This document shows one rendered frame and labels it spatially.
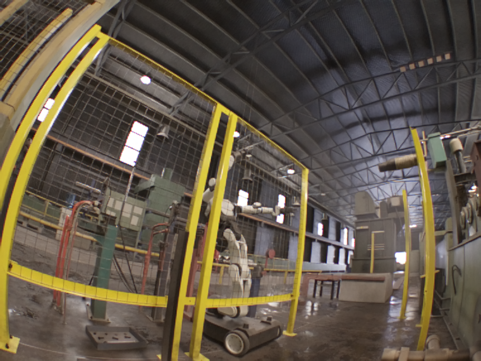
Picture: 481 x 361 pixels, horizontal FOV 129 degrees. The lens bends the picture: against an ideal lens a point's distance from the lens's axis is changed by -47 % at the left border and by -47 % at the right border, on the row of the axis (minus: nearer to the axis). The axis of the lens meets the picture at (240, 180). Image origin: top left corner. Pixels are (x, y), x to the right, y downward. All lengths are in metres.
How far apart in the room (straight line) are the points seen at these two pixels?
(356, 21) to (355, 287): 10.94
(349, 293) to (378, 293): 0.61
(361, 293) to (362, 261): 1.01
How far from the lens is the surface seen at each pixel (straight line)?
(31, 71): 1.20
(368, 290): 4.64
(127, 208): 7.28
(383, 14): 11.82
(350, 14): 11.63
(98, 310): 1.89
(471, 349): 1.45
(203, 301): 1.40
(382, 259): 5.32
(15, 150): 1.18
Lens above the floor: 0.74
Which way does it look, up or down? 21 degrees up
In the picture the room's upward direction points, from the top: 8 degrees clockwise
